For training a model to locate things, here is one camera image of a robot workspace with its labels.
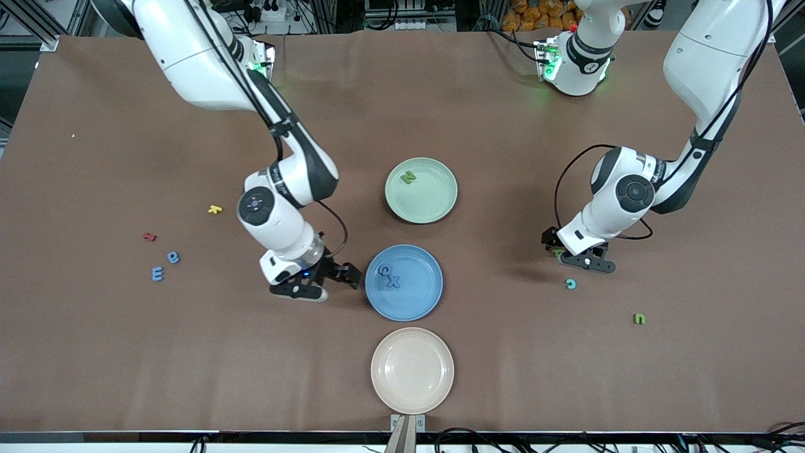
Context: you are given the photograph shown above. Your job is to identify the blue plate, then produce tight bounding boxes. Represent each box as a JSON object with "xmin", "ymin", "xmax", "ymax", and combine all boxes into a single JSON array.
[{"xmin": 365, "ymin": 244, "xmax": 444, "ymax": 322}]

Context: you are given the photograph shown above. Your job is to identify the brown table cover sheet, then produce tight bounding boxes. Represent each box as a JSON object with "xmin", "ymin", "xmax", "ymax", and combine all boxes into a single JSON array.
[{"xmin": 0, "ymin": 28, "xmax": 805, "ymax": 435}]

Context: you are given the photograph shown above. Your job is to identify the light green plate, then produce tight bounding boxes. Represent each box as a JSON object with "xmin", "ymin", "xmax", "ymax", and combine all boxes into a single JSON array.
[{"xmin": 385, "ymin": 157, "xmax": 458, "ymax": 225}]

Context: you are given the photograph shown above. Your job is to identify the beige plate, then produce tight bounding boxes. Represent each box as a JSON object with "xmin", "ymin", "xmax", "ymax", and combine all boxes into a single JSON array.
[{"xmin": 370, "ymin": 327, "xmax": 455, "ymax": 415}]

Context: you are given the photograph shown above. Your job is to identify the orange mesh bag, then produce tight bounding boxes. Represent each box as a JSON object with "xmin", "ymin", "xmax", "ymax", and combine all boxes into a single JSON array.
[{"xmin": 501, "ymin": 0, "xmax": 582, "ymax": 32}]

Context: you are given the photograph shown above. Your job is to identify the power strip with black plugs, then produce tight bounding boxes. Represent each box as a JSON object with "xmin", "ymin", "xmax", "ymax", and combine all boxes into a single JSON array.
[{"xmin": 242, "ymin": 0, "xmax": 285, "ymax": 23}]

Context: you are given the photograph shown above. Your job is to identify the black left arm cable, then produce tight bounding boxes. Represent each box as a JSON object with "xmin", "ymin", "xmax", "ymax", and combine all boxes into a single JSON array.
[{"xmin": 553, "ymin": 0, "xmax": 774, "ymax": 241}]

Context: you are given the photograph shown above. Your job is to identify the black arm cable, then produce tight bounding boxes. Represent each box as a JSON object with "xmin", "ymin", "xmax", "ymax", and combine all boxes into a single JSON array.
[
  {"xmin": 182, "ymin": 0, "xmax": 348, "ymax": 260},
  {"xmin": 553, "ymin": 0, "xmax": 774, "ymax": 241}
]

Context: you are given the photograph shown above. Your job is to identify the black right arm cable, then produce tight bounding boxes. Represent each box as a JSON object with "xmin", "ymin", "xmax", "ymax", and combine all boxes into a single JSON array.
[{"xmin": 182, "ymin": 0, "xmax": 348, "ymax": 260}]

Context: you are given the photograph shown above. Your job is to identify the grey metal bracket post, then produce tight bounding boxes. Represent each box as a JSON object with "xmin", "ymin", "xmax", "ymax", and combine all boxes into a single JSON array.
[{"xmin": 384, "ymin": 413, "xmax": 426, "ymax": 453}]

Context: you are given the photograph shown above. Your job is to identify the aluminium frame bar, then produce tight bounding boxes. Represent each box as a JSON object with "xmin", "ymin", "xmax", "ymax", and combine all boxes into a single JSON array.
[
  {"xmin": 0, "ymin": 0, "xmax": 60, "ymax": 52},
  {"xmin": 772, "ymin": 0, "xmax": 805, "ymax": 38}
]

